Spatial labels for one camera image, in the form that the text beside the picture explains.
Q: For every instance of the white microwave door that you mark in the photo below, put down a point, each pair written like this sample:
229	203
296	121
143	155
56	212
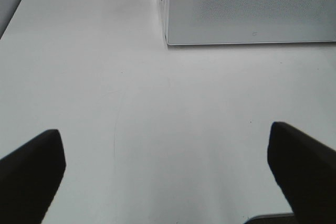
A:
211	22

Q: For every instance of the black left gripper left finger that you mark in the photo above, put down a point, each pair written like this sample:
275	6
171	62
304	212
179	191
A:
30	178

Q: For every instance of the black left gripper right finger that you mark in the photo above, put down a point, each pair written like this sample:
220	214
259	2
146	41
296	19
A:
304	169

